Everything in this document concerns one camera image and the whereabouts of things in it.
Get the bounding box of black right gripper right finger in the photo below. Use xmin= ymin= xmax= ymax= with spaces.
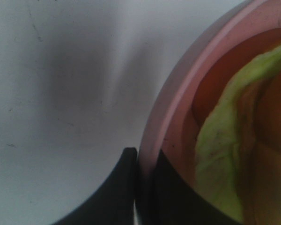
xmin=152 ymin=149 xmax=245 ymax=225

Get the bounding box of toy sandwich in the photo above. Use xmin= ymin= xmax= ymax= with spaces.
xmin=192 ymin=28 xmax=281 ymax=225

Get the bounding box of pink round plate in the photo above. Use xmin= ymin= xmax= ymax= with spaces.
xmin=134 ymin=0 xmax=281 ymax=225

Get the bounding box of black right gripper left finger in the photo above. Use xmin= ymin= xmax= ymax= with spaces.
xmin=55 ymin=147 xmax=137 ymax=225

